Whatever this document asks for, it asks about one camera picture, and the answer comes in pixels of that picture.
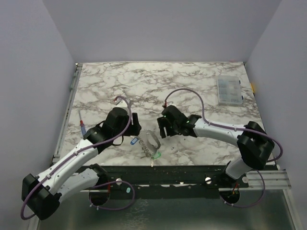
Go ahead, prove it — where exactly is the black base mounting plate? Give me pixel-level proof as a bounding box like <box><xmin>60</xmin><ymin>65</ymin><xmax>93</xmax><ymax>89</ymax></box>
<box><xmin>89</xmin><ymin>164</ymin><xmax>248</xmax><ymax>200</ymax></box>

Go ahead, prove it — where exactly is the green key tag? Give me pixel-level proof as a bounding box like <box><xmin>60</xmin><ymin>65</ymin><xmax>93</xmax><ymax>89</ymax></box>
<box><xmin>151</xmin><ymin>152</ymin><xmax>161</xmax><ymax>160</ymax></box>

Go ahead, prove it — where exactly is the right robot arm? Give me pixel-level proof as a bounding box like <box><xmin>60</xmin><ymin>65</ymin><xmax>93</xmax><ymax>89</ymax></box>
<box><xmin>157</xmin><ymin>105</ymin><xmax>275</xmax><ymax>187</ymax></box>

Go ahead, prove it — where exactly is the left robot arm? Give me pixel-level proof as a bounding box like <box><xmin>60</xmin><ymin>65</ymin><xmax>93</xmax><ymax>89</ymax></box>
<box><xmin>20</xmin><ymin>107</ymin><xmax>142</xmax><ymax>220</ymax></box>

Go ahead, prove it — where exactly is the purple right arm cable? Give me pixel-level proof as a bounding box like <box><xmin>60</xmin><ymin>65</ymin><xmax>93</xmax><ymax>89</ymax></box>
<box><xmin>164</xmin><ymin>88</ymin><xmax>283</xmax><ymax>208</ymax></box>

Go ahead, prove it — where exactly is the blue key tag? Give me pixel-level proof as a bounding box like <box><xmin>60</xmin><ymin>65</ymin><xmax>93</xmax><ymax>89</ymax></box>
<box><xmin>130</xmin><ymin>137</ymin><xmax>139</xmax><ymax>145</ymax></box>

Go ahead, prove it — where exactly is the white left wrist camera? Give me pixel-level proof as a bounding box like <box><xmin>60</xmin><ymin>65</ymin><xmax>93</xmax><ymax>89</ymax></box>
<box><xmin>115</xmin><ymin>98</ymin><xmax>133</xmax><ymax>113</ymax></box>

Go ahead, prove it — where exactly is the clear plastic screw organizer box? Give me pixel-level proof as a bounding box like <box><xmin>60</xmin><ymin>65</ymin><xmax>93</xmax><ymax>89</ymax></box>
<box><xmin>216</xmin><ymin>76</ymin><xmax>243</xmax><ymax>106</ymax></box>

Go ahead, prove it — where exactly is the red blue screwdriver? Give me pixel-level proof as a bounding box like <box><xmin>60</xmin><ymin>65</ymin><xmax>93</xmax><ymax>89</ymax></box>
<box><xmin>78</xmin><ymin>110</ymin><xmax>86</xmax><ymax>136</ymax></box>

